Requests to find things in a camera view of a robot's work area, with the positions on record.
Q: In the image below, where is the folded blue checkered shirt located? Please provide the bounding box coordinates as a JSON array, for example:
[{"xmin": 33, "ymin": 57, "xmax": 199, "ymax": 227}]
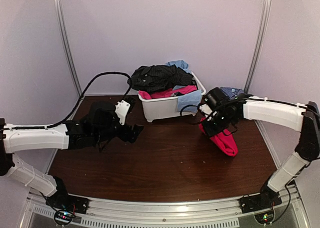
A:
[{"xmin": 220, "ymin": 87, "xmax": 244, "ymax": 99}]

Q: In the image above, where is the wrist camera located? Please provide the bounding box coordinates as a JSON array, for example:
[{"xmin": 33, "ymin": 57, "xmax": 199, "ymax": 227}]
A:
[
  {"xmin": 199, "ymin": 104, "xmax": 212, "ymax": 117},
  {"xmin": 115, "ymin": 97, "xmax": 136, "ymax": 125}
]

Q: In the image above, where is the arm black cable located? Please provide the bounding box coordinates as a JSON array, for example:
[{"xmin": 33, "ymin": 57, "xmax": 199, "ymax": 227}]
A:
[
  {"xmin": 7, "ymin": 72, "xmax": 133, "ymax": 131},
  {"xmin": 179, "ymin": 98, "xmax": 241, "ymax": 136}
]

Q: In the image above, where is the white plastic laundry bin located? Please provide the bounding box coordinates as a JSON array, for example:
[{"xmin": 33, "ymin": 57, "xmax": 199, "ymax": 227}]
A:
[{"xmin": 137, "ymin": 71, "xmax": 207, "ymax": 123}]

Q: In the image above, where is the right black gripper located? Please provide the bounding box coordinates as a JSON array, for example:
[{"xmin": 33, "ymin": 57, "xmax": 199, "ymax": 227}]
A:
[{"xmin": 201, "ymin": 111, "xmax": 235, "ymax": 139}]

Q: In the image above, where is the black striped shirt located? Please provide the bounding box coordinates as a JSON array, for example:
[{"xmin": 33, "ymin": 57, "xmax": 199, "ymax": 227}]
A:
[{"xmin": 131, "ymin": 65, "xmax": 196, "ymax": 93}]

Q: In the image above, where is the red t-shirt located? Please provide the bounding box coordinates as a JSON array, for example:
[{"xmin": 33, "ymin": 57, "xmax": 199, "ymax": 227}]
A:
[{"xmin": 198, "ymin": 123, "xmax": 238, "ymax": 157}]

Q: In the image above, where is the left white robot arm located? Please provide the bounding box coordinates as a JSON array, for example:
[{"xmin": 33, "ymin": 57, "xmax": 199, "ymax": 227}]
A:
[{"xmin": 0, "ymin": 100, "xmax": 143, "ymax": 210}]

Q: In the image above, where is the pink garment in bin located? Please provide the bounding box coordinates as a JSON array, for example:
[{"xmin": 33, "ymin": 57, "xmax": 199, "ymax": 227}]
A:
[{"xmin": 138, "ymin": 85, "xmax": 197, "ymax": 100}]

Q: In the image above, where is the aluminium frame post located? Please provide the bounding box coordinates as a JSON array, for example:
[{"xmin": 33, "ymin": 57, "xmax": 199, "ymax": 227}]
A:
[
  {"xmin": 244, "ymin": 0, "xmax": 272, "ymax": 92},
  {"xmin": 53, "ymin": 0, "xmax": 82, "ymax": 96}
]

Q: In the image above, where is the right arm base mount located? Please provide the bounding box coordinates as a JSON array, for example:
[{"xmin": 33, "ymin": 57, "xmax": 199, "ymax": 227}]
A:
[{"xmin": 238, "ymin": 194, "xmax": 282, "ymax": 214}]

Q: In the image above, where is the left aluminium frame post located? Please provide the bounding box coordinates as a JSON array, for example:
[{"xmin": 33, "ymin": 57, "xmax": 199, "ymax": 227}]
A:
[{"xmin": 53, "ymin": 0, "xmax": 82, "ymax": 96}]

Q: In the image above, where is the right circuit board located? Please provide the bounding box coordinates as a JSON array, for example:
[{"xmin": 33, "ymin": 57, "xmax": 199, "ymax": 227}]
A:
[{"xmin": 254, "ymin": 210, "xmax": 275, "ymax": 225}]

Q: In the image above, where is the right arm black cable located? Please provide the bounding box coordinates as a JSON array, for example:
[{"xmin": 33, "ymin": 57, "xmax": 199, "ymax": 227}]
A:
[{"xmin": 179, "ymin": 98, "xmax": 241, "ymax": 136}]

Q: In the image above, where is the front aluminium rail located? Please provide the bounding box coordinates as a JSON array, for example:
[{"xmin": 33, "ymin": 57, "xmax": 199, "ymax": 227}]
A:
[{"xmin": 24, "ymin": 188, "xmax": 305, "ymax": 228}]

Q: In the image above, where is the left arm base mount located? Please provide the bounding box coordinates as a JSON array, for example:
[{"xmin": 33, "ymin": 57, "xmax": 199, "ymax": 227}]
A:
[{"xmin": 44, "ymin": 195, "xmax": 89, "ymax": 215}]

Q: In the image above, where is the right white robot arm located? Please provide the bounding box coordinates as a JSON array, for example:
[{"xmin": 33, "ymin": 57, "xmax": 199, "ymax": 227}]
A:
[{"xmin": 198, "ymin": 87, "xmax": 320, "ymax": 209}]

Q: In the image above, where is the light blue shirt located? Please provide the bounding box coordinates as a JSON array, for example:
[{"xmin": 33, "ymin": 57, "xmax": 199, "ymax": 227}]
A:
[{"xmin": 166, "ymin": 60, "xmax": 204, "ymax": 113}]

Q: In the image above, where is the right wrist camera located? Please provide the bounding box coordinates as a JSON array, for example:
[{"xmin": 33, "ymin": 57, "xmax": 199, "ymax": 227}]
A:
[{"xmin": 199, "ymin": 104, "xmax": 212, "ymax": 117}]

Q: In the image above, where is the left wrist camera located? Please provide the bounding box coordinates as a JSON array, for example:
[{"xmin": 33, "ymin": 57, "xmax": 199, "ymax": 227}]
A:
[{"xmin": 115, "ymin": 97, "xmax": 136, "ymax": 125}]

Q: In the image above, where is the right aluminium frame post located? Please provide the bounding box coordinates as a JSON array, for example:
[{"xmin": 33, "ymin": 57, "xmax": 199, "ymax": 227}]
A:
[{"xmin": 244, "ymin": 0, "xmax": 272, "ymax": 92}]

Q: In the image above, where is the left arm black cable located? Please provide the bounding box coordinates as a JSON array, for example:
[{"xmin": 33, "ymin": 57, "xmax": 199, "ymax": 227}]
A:
[{"xmin": 7, "ymin": 72, "xmax": 133, "ymax": 131}]

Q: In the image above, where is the left circuit board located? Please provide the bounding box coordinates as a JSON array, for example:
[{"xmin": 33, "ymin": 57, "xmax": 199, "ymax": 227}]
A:
[{"xmin": 53, "ymin": 210, "xmax": 76, "ymax": 226}]

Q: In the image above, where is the circuit board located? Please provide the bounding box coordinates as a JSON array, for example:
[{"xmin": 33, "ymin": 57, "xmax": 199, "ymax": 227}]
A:
[
  {"xmin": 53, "ymin": 210, "xmax": 76, "ymax": 226},
  {"xmin": 254, "ymin": 210, "xmax": 275, "ymax": 225}
]

